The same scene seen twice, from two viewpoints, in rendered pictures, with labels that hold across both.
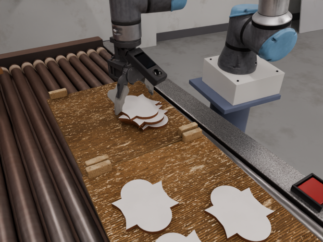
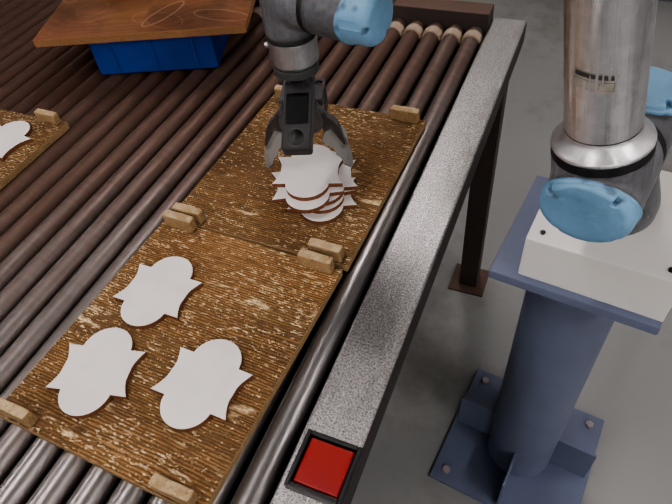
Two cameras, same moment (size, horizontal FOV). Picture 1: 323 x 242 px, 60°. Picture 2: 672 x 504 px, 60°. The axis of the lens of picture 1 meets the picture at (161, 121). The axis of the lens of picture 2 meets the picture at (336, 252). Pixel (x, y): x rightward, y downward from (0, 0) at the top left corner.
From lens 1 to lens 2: 74 cm
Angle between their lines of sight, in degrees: 45
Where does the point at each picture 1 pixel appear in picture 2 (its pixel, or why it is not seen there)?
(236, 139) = (380, 318)
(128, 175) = (195, 250)
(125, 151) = (233, 222)
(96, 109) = not seen: hidden behind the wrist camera
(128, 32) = (274, 56)
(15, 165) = (155, 162)
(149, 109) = (310, 185)
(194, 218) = (168, 345)
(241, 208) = (207, 381)
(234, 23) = not seen: hidden behind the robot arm
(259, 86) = (595, 274)
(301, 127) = not seen: outside the picture
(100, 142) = (232, 191)
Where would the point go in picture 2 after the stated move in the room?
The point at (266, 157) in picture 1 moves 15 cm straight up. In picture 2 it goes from (367, 375) to (361, 313)
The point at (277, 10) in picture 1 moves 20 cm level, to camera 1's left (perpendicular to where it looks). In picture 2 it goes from (577, 130) to (453, 63)
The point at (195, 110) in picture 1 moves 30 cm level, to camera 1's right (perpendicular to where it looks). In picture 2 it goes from (411, 233) to (551, 350)
